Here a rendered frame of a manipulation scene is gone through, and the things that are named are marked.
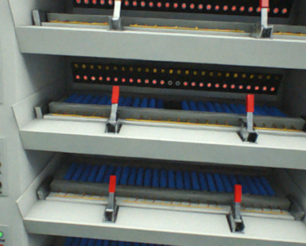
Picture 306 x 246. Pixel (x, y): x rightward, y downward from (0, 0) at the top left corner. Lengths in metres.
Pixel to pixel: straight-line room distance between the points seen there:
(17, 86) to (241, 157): 0.45
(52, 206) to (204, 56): 0.45
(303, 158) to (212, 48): 0.27
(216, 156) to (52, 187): 0.38
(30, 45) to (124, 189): 0.35
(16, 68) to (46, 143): 0.15
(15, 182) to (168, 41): 0.41
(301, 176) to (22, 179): 0.61
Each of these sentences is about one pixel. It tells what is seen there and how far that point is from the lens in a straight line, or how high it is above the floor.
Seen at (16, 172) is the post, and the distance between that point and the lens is 0.49.
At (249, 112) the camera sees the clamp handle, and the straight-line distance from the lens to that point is 0.43.
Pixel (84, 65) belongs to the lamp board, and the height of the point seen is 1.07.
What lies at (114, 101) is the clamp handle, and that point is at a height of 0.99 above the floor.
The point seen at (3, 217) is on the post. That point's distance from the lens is 0.55.
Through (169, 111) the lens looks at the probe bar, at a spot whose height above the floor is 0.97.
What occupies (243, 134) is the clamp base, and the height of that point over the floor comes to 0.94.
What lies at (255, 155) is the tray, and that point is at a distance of 0.43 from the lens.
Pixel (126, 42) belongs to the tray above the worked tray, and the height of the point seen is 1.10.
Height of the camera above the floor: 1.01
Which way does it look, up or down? 9 degrees down
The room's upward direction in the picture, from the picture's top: 4 degrees clockwise
